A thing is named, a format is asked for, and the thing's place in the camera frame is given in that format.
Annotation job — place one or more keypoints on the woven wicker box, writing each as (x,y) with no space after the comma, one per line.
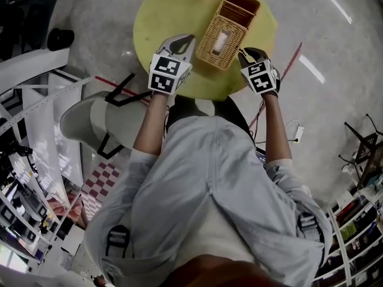
(225,31)

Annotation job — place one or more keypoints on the white storage shelf with goods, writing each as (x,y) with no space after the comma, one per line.
(353,235)

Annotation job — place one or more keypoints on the person's right forearm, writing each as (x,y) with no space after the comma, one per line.
(276,130)

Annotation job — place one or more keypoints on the person's light blue jacket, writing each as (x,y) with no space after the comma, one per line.
(191,196)

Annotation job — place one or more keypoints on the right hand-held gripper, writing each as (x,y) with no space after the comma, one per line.
(262,78)

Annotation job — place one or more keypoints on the dark tablet device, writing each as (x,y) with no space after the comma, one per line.
(261,158)

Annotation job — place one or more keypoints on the grey chair with black legs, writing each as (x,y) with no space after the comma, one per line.
(89,121)

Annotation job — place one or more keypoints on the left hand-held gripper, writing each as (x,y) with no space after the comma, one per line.
(163,75)

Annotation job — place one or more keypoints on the white tissue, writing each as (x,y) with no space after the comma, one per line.
(221,42)

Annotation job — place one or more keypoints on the red and white checkered board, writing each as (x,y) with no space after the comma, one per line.
(100,184)

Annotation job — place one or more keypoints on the person's black trousers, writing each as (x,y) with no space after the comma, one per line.
(191,108)

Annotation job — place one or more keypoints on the black metal chair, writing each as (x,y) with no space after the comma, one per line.
(363,148)

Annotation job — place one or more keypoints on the white metal rack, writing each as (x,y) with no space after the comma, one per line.
(42,148)

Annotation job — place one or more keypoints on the black round stool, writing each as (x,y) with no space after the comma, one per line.
(60,39)

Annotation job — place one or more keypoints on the person's left forearm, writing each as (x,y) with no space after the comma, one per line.
(151,124)

